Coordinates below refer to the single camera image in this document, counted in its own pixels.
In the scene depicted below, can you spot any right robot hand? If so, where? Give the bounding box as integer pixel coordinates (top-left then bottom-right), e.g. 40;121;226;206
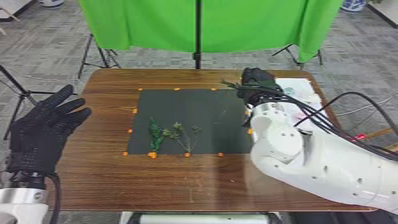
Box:
237;67;283;100

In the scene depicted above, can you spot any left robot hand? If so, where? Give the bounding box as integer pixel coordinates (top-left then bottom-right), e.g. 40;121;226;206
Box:
6;84;95;174

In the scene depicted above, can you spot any small green sprig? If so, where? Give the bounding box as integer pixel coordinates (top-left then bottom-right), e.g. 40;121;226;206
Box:
219;78;251;91

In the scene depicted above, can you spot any white sheet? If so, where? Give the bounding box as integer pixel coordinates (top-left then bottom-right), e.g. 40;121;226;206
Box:
274;77;326;122

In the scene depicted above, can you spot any black tripod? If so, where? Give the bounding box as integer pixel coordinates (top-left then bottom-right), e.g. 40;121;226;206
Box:
0;64;63;141

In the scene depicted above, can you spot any dark mat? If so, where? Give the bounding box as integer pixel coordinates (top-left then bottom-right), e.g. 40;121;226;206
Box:
127;88;258;156

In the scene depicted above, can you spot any black backdrop stand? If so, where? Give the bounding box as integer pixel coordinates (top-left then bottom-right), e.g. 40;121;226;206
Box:
77;0;326;80

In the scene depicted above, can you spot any leafy green sprig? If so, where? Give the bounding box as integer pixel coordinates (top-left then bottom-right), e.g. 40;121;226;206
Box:
146;116;169;153

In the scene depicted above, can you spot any thin-stemmed green sprig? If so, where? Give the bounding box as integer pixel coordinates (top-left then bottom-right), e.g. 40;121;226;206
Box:
162;121;205;154

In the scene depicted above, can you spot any pale grey bar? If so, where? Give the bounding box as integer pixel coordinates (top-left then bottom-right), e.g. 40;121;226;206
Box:
120;212;281;224

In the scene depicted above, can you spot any black cable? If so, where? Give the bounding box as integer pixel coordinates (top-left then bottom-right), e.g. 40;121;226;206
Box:
292;91;398;136

